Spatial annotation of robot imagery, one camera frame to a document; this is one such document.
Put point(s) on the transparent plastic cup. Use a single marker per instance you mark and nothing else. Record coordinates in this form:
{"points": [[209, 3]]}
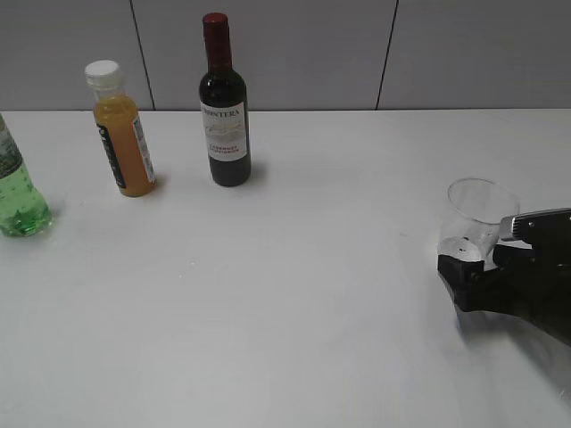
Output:
{"points": [[471, 221]]}

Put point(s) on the green sprite bottle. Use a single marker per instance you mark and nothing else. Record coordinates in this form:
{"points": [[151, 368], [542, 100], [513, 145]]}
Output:
{"points": [[24, 210]]}

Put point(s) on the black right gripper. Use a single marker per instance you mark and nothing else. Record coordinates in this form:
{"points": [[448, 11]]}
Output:
{"points": [[535, 282]]}

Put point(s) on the dark red wine bottle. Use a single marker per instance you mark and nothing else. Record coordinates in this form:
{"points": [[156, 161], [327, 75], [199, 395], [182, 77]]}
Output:
{"points": [[223, 98]]}

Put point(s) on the orange juice bottle white cap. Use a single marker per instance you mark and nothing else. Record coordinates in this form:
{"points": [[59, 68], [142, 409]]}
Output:
{"points": [[120, 129]]}

